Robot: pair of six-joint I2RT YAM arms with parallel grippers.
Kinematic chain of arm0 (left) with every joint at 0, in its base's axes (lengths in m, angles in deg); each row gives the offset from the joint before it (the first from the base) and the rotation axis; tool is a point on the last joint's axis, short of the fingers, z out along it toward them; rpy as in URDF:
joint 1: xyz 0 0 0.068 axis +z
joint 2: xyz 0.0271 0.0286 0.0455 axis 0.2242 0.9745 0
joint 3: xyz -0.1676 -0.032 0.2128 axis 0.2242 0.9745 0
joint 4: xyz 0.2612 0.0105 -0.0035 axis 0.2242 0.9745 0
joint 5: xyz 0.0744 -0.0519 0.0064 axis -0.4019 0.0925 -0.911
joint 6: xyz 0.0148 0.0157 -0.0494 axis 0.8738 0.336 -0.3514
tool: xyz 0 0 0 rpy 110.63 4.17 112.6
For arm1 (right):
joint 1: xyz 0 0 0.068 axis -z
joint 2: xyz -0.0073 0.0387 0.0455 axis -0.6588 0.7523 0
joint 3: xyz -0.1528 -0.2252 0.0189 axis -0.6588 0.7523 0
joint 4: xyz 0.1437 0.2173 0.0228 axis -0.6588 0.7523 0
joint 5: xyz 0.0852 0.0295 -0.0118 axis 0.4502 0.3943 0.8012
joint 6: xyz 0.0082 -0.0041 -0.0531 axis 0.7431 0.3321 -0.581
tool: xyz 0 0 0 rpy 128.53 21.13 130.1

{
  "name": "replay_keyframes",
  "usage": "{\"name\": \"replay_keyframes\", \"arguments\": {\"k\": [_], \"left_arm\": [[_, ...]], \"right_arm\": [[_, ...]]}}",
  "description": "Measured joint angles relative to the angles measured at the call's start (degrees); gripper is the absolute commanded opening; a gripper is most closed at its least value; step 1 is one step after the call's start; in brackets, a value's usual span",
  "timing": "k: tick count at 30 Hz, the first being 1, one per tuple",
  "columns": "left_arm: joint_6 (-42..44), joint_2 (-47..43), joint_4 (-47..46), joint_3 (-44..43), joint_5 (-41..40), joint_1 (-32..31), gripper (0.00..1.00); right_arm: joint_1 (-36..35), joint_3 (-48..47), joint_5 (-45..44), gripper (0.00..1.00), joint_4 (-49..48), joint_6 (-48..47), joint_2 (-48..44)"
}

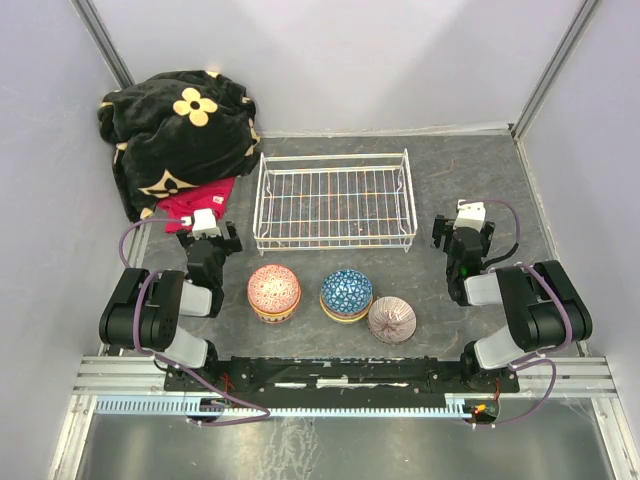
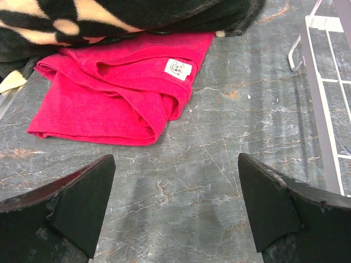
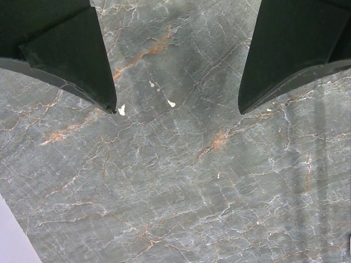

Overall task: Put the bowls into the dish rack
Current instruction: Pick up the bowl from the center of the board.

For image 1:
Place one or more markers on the red cloth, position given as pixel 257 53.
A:
pixel 214 196

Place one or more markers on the red patterned bowl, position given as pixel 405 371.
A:
pixel 273 288

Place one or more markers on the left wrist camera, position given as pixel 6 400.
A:
pixel 203 223

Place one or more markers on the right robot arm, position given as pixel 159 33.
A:
pixel 544 312

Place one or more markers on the aluminium frame rail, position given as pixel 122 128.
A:
pixel 138 385

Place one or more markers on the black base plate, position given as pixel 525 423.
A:
pixel 337 383

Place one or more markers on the black floral fleece blanket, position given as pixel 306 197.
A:
pixel 177 131

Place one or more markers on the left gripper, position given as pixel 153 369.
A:
pixel 229 245

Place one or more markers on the white wire dish rack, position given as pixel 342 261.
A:
pixel 334 202

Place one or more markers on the purple striped bowl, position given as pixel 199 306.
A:
pixel 392 320

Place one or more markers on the blue triangle patterned bowl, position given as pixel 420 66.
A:
pixel 346 291

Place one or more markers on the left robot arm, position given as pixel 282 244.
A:
pixel 143 311

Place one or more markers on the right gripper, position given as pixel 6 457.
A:
pixel 442 226

